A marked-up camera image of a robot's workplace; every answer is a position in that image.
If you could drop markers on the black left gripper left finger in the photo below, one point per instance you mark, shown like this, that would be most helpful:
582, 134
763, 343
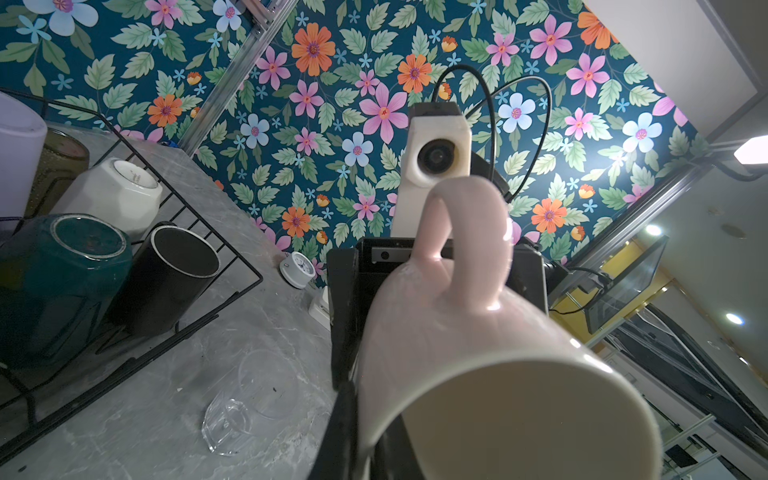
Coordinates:
337, 454

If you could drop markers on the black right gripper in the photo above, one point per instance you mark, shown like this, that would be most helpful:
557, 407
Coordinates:
354, 276

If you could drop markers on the black mug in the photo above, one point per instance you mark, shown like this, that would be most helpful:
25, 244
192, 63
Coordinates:
170, 271

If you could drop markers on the black wire dish rack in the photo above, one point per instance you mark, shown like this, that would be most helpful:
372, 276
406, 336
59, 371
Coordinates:
36, 401

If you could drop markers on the white rectangular box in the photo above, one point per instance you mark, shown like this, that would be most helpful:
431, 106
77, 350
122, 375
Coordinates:
320, 308

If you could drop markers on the green mug white inside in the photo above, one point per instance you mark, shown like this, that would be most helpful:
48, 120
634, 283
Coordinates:
59, 275

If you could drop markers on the clear glass cup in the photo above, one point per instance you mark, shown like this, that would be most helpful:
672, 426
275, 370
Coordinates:
262, 399

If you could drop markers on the lavender plastic cup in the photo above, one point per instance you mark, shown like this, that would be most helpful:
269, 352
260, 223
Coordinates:
23, 134

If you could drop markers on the cream mug pink handle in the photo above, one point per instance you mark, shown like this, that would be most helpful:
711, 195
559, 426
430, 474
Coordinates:
487, 385

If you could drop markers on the brown textured cup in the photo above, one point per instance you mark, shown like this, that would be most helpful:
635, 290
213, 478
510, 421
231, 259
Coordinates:
62, 160

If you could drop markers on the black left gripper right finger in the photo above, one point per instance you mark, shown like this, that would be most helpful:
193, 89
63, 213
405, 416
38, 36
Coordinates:
394, 456

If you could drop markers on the white faceted mug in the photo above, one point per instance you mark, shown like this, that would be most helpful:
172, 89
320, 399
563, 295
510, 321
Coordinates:
116, 191

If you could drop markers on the white round clock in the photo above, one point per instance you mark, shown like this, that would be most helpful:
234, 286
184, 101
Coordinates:
297, 270

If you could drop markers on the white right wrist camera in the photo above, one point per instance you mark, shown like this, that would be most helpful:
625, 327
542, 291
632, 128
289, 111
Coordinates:
438, 147

